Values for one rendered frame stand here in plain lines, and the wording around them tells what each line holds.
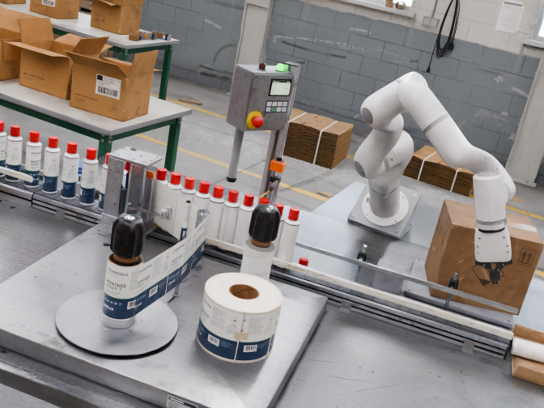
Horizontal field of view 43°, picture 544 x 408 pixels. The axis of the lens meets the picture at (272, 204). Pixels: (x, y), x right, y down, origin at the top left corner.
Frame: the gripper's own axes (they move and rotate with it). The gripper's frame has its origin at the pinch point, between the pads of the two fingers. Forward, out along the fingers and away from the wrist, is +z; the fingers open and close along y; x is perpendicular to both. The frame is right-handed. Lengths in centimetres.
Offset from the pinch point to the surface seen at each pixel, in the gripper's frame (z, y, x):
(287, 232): -17, 61, 3
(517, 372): 24.4, -5.0, 13.1
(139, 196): -35, 105, 13
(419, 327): 14.4, 22.7, 4.9
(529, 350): 22.9, -8.5, 2.4
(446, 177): 82, 52, -423
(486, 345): 20.1, 3.3, 5.0
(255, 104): -58, 67, -1
